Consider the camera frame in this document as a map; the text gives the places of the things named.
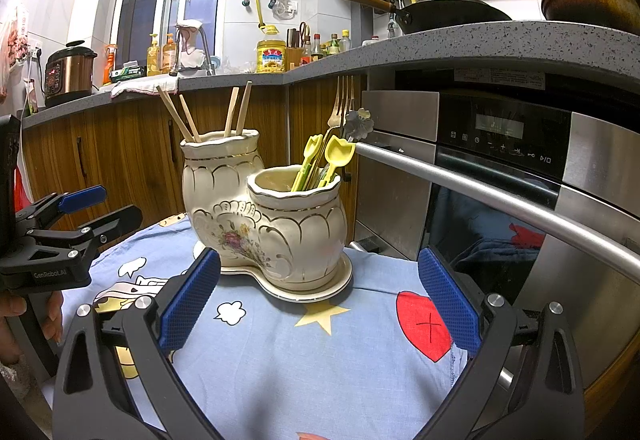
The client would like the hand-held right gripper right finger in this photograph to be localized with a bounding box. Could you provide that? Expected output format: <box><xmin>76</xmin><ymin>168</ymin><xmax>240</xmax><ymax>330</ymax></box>
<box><xmin>417</xmin><ymin>247</ymin><xmax>586</xmax><ymax>440</ymax></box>

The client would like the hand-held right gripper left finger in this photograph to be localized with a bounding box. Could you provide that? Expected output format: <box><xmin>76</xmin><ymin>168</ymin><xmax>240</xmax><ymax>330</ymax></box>
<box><xmin>52</xmin><ymin>247</ymin><xmax>223</xmax><ymax>440</ymax></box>

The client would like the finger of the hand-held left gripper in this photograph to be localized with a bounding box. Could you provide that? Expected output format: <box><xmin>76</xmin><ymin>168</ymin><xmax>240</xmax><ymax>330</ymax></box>
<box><xmin>15</xmin><ymin>185</ymin><xmax>108</xmax><ymax>231</ymax></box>
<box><xmin>27</xmin><ymin>204</ymin><xmax>144</xmax><ymax>271</ymax></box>

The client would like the cream ceramic utensil holder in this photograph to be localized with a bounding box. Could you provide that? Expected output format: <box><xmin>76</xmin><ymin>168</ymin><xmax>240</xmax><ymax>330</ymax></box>
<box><xmin>180</xmin><ymin>130</ymin><xmax>348</xmax><ymax>285</ymax></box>

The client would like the person's left hand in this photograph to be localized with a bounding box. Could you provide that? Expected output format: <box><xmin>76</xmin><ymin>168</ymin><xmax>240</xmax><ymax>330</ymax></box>
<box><xmin>0</xmin><ymin>291</ymin><xmax>65</xmax><ymax>368</ymax></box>

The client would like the wooden base cabinet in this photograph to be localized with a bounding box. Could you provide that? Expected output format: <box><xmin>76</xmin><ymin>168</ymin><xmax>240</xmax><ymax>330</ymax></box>
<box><xmin>20</xmin><ymin>74</ymin><xmax>368</xmax><ymax>251</ymax></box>

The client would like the steel electric pressure cooker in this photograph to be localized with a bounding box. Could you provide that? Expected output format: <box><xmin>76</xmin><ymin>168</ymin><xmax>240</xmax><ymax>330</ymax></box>
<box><xmin>42</xmin><ymin>40</ymin><xmax>99</xmax><ymax>109</ymax></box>

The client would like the white dish cloth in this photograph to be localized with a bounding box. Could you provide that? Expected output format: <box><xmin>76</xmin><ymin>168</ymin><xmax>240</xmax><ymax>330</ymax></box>
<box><xmin>110</xmin><ymin>76</ymin><xmax>173</xmax><ymax>99</ymax></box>

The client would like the cream ceramic drip tray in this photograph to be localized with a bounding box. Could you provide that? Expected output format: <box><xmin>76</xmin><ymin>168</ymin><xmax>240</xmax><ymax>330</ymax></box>
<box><xmin>194</xmin><ymin>242</ymin><xmax>353</xmax><ymax>303</ymax></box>

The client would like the blue printed cloth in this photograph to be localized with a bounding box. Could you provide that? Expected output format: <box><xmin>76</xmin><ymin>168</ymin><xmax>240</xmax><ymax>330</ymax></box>
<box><xmin>37</xmin><ymin>212</ymin><xmax>471</xmax><ymax>440</ymax></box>

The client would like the green box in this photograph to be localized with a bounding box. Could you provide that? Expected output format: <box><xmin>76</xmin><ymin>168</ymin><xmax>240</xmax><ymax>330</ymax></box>
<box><xmin>111</xmin><ymin>61</ymin><xmax>146</xmax><ymax>83</ymax></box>

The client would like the orange spray bottle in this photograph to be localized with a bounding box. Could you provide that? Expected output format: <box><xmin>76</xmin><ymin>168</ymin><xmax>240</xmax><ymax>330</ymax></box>
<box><xmin>102</xmin><ymin>44</ymin><xmax>118</xmax><ymax>86</ymax></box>

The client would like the yellow dish soap bottle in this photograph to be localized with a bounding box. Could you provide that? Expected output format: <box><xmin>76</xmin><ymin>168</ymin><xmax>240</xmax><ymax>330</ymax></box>
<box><xmin>161</xmin><ymin>32</ymin><xmax>179</xmax><ymax>74</ymax></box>
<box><xmin>146</xmin><ymin>34</ymin><xmax>163</xmax><ymax>77</ymax></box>

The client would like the built-in steel oven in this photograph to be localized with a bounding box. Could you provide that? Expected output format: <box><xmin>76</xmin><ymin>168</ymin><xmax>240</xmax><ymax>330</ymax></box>
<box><xmin>352</xmin><ymin>67</ymin><xmax>640</xmax><ymax>426</ymax></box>

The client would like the hanging plastic bag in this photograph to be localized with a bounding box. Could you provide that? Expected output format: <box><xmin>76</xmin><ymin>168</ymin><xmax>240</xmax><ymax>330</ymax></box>
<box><xmin>0</xmin><ymin>4</ymin><xmax>31</xmax><ymax>100</ymax></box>

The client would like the white cloth on faucet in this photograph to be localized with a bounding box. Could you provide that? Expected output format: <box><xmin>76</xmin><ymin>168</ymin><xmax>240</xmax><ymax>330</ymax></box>
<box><xmin>175</xmin><ymin>20</ymin><xmax>208</xmax><ymax>69</ymax></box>

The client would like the yellow plastic spoon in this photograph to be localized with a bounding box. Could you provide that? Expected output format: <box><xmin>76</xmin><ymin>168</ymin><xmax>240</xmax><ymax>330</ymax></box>
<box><xmin>320</xmin><ymin>136</ymin><xmax>357</xmax><ymax>185</ymax></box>

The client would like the yellow-green plastic fork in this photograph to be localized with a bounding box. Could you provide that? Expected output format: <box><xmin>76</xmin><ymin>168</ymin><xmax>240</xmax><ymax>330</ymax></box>
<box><xmin>291</xmin><ymin>135</ymin><xmax>324</xmax><ymax>193</ymax></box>

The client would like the metal faucet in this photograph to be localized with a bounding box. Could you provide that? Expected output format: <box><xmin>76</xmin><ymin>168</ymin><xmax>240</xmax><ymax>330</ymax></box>
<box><xmin>170</xmin><ymin>24</ymin><xmax>217</xmax><ymax>78</ymax></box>

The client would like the silver flower-shaped spoon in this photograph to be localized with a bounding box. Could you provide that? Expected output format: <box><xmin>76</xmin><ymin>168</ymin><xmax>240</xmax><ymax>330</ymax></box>
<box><xmin>341</xmin><ymin>108</ymin><xmax>375</xmax><ymax>143</ymax></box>

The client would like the large yellow oil bottle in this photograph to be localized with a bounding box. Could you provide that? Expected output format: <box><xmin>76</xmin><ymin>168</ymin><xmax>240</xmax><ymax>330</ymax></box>
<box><xmin>256</xmin><ymin>24</ymin><xmax>288</xmax><ymax>74</ymax></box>

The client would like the wooden knife block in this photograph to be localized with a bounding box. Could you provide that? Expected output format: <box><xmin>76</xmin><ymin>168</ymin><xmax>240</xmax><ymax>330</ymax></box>
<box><xmin>285</xmin><ymin>22</ymin><xmax>311</xmax><ymax>70</ymax></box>

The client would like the row of sauce bottles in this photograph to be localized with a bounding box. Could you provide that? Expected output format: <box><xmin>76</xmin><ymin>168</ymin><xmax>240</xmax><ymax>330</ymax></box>
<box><xmin>300</xmin><ymin>30</ymin><xmax>353</xmax><ymax>63</ymax></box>

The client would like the brown lidded pot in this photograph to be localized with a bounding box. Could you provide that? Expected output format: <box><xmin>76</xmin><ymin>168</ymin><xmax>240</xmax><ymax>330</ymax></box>
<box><xmin>540</xmin><ymin>0</ymin><xmax>640</xmax><ymax>36</ymax></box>

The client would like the black wok with wooden handle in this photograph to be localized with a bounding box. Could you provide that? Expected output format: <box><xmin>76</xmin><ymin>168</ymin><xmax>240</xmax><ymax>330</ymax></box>
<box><xmin>326</xmin><ymin>0</ymin><xmax>513</xmax><ymax>34</ymax></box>

